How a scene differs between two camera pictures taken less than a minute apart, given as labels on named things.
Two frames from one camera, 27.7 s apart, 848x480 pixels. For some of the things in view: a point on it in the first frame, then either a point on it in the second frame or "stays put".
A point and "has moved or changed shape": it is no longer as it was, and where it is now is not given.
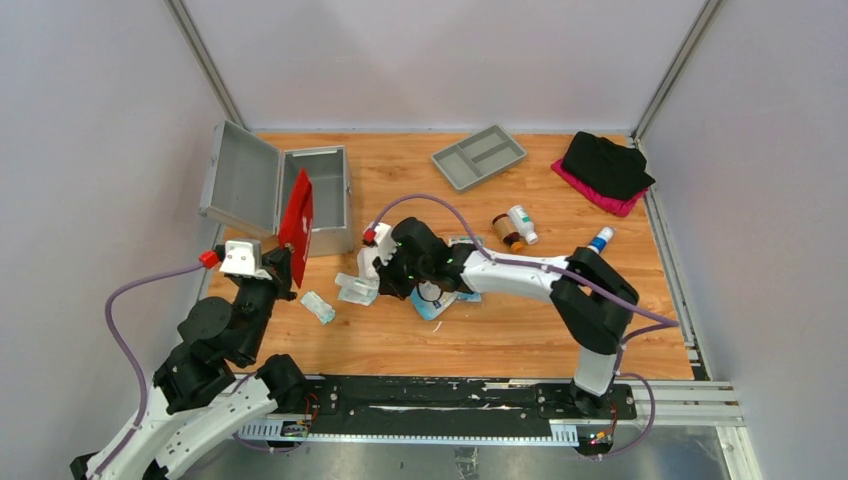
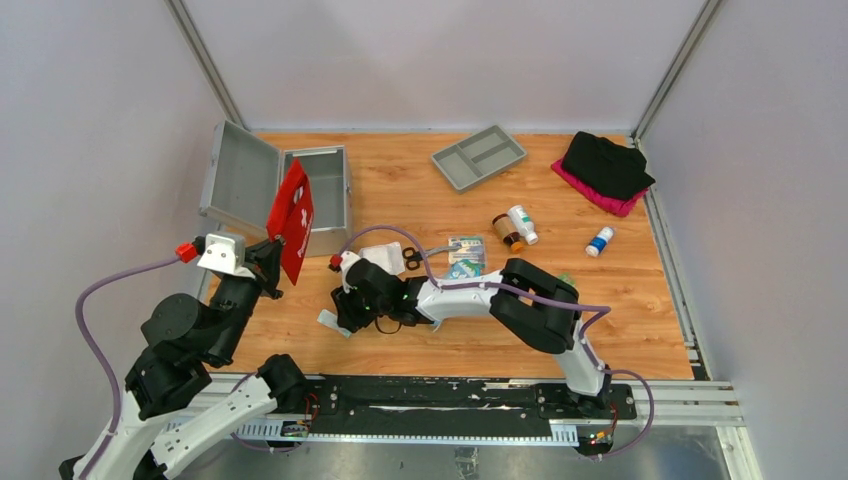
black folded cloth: (606, 167) stays put
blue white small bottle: (600, 241) stays put
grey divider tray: (478, 157) stays put
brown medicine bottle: (507, 231) stays put
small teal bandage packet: (315, 303) to (330, 319)
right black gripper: (388, 282) to (348, 316)
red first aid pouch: (295, 226) has moved or changed shape
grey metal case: (248, 180) stays put
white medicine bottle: (523, 224) stays put
